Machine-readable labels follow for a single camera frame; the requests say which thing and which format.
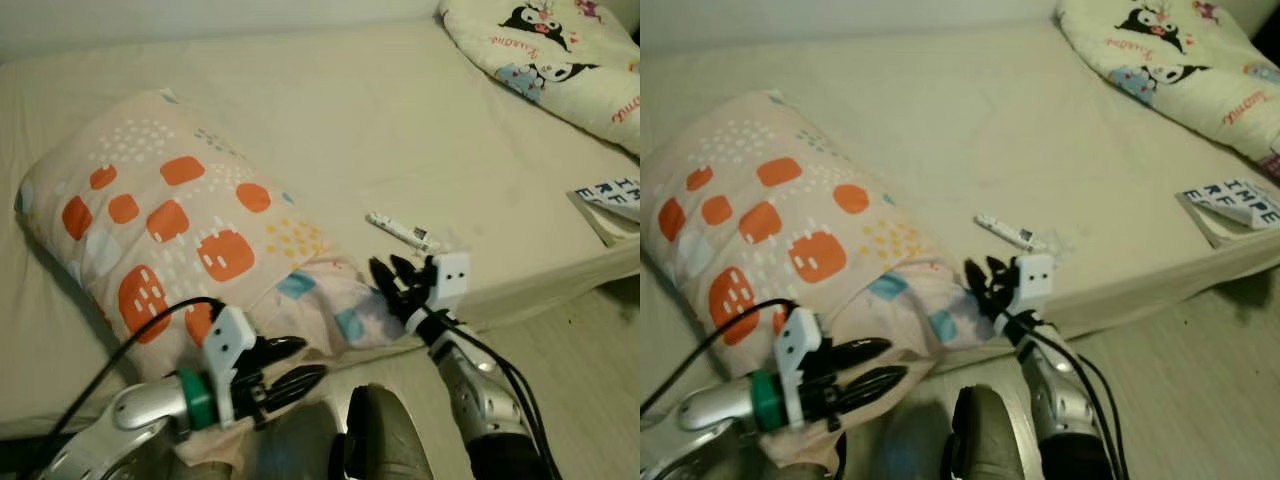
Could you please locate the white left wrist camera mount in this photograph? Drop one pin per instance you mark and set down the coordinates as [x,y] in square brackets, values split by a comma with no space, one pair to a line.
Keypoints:
[228,345]
[800,345]

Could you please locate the white book blue letters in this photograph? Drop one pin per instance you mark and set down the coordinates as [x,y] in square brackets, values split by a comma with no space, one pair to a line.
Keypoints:
[610,205]
[1235,205]

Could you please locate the white pen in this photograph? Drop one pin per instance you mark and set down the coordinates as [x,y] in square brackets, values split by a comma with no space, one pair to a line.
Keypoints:
[400,231]
[1010,232]

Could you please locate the bed with beige sheet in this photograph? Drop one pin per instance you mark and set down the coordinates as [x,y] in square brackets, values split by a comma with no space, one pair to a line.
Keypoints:
[900,120]
[350,120]

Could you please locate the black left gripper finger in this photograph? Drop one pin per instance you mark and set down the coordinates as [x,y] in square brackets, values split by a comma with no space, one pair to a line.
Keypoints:
[300,380]
[875,382]
[280,348]
[860,350]

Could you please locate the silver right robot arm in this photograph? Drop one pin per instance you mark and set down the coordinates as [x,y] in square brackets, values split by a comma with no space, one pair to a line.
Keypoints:
[1050,390]
[470,380]

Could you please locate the pink pillow orange spots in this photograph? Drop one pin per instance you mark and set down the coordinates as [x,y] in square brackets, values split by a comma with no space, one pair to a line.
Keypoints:
[180,230]
[780,230]

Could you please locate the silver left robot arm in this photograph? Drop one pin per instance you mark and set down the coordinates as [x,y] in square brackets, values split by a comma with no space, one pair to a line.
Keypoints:
[710,410]
[140,410]

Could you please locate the cream cartoon print blanket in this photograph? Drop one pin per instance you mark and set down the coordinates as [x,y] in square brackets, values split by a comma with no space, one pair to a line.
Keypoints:
[1170,60]
[540,60]

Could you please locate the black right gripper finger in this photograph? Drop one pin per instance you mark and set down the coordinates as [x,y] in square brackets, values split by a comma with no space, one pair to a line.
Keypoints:
[978,282]
[410,272]
[385,280]
[1003,272]

